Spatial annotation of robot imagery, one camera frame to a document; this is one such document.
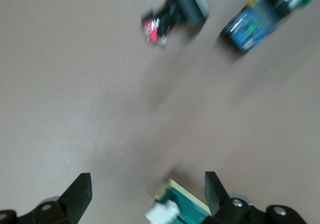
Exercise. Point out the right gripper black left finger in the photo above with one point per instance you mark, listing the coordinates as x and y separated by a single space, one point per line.
62 209

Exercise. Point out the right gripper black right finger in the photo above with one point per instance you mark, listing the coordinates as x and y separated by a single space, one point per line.
225 211

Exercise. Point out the green load switch white toggle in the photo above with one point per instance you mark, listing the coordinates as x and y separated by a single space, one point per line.
180 199

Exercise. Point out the green push button blue block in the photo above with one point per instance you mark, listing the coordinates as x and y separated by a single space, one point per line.
250 27

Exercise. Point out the black switch red contact block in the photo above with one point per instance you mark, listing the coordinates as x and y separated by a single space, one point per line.
185 7

